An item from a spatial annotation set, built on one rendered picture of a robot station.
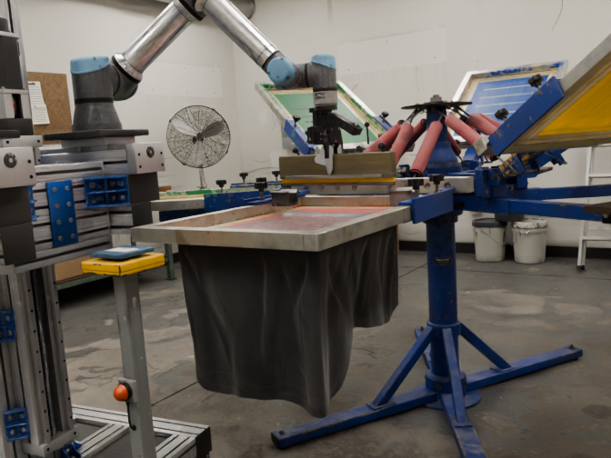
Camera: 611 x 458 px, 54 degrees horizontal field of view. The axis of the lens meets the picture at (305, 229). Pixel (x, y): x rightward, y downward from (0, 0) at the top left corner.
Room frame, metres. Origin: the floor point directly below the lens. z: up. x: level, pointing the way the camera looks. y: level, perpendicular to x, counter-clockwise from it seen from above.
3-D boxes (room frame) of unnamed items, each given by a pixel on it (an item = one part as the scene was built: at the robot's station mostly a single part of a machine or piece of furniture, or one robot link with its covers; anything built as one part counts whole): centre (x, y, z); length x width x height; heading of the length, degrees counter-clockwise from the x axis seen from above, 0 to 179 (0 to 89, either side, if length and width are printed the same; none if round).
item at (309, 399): (1.50, 0.16, 0.74); 0.45 x 0.03 x 0.43; 56
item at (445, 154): (2.61, -0.59, 0.67); 0.39 x 0.39 x 1.35
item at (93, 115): (1.91, 0.63, 1.31); 0.15 x 0.15 x 0.10
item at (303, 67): (1.91, 0.01, 1.39); 0.11 x 0.11 x 0.08; 79
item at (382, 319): (1.58, -0.14, 0.74); 0.46 x 0.04 x 0.42; 146
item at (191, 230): (1.74, 0.00, 0.97); 0.79 x 0.58 x 0.04; 146
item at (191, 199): (2.68, 0.31, 1.05); 1.08 x 0.61 x 0.23; 86
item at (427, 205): (1.78, -0.37, 0.98); 0.30 x 0.05 x 0.07; 146
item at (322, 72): (1.91, -0.09, 1.39); 0.09 x 0.08 x 0.11; 79
